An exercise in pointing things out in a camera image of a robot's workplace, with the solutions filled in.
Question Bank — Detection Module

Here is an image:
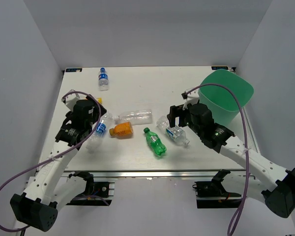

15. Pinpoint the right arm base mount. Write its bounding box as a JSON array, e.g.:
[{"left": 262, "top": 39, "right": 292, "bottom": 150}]
[{"left": 192, "top": 169, "right": 241, "bottom": 209}]

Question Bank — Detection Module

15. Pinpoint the right blue table sticker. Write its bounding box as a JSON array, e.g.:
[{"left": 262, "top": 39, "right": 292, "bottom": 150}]
[{"left": 211, "top": 66, "right": 229, "bottom": 70}]

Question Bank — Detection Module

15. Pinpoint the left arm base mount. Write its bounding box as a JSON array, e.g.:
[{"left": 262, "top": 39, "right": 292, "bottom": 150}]
[{"left": 66, "top": 171, "right": 115, "bottom": 207}]

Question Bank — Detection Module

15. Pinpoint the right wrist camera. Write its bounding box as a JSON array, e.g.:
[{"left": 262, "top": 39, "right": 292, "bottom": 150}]
[{"left": 183, "top": 88, "right": 200, "bottom": 110}]

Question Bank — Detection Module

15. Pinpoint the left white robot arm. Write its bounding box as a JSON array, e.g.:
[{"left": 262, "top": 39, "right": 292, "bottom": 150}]
[{"left": 10, "top": 96, "right": 107, "bottom": 232}]

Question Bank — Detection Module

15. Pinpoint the green plastic bin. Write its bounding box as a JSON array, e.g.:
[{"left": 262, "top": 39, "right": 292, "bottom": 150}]
[{"left": 198, "top": 69, "right": 254, "bottom": 126}]

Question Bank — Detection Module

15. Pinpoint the orange juice bottle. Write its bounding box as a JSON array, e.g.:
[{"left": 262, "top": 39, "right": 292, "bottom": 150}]
[{"left": 109, "top": 122, "right": 133, "bottom": 139}]

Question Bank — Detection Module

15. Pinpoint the clear bottle white label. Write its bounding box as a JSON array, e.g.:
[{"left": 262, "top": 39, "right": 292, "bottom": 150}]
[{"left": 156, "top": 116, "right": 190, "bottom": 147}]

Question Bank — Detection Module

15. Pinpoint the left blue table sticker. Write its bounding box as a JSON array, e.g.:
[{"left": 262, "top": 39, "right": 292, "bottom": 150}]
[{"left": 65, "top": 68, "right": 82, "bottom": 73}]

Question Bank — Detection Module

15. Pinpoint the blue cap water bottle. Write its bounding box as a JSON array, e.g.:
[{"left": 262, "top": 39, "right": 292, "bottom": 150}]
[{"left": 98, "top": 67, "right": 109, "bottom": 91}]

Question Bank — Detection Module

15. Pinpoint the large clear plastic bottle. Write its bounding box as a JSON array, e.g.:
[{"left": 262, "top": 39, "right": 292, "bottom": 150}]
[{"left": 114, "top": 109, "right": 153, "bottom": 125}]

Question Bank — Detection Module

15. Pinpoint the green soda bottle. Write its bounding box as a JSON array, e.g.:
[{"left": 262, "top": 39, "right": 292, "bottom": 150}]
[{"left": 144, "top": 127, "right": 167, "bottom": 156}]

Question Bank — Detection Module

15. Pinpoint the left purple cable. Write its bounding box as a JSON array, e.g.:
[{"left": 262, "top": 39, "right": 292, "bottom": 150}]
[{"left": 0, "top": 91, "right": 103, "bottom": 233}]

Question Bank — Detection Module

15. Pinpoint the clear bottle blue label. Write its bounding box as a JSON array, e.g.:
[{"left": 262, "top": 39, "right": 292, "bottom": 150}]
[{"left": 86, "top": 112, "right": 114, "bottom": 153}]

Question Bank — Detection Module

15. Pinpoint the blue table sticker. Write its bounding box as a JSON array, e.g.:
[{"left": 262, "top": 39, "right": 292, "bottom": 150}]
[
  {"left": 65, "top": 68, "right": 82, "bottom": 73},
  {"left": 211, "top": 66, "right": 229, "bottom": 70}
]

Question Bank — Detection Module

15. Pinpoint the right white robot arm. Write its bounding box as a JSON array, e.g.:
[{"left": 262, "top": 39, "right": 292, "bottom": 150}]
[{"left": 167, "top": 102, "right": 295, "bottom": 218}]

